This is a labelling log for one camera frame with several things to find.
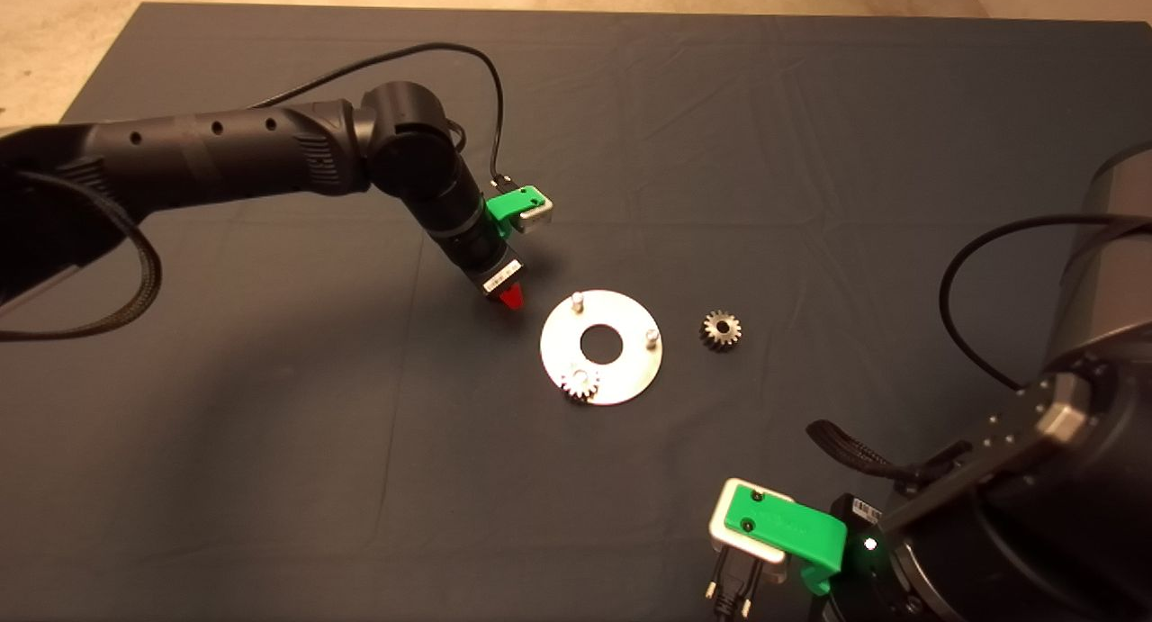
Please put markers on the dark steel planetary gear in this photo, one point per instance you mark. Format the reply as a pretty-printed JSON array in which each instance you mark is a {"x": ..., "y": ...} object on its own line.
[{"x": 727, "y": 338}]

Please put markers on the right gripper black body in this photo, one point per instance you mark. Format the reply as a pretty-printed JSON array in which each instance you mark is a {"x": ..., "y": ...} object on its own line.
[{"x": 868, "y": 568}]

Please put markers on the silver steel planetary gear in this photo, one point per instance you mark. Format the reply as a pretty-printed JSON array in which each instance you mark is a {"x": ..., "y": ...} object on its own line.
[{"x": 572, "y": 390}]

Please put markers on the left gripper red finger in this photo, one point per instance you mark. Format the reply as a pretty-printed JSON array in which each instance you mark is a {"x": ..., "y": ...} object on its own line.
[{"x": 512, "y": 300}]

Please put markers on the dark grey table cloth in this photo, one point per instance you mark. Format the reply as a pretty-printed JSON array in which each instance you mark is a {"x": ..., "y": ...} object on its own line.
[{"x": 810, "y": 109}]

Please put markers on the round metal carrier plate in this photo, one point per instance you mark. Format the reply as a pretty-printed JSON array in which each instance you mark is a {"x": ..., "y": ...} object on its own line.
[{"x": 630, "y": 370}]

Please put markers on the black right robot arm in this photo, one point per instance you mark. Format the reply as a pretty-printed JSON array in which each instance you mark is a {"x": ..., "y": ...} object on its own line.
[{"x": 1107, "y": 271}]

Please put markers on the small silver camera box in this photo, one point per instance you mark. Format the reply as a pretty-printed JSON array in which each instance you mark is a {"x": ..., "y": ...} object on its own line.
[
  {"x": 540, "y": 217},
  {"x": 720, "y": 534}
]

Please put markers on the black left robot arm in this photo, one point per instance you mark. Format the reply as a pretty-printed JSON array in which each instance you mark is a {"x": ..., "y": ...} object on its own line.
[{"x": 225, "y": 149}]

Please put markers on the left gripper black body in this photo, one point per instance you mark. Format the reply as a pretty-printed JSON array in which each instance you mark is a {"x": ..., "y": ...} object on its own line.
[{"x": 495, "y": 266}]

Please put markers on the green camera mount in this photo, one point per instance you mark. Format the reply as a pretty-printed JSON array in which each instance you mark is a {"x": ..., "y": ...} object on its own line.
[
  {"x": 508, "y": 206},
  {"x": 792, "y": 532}
]

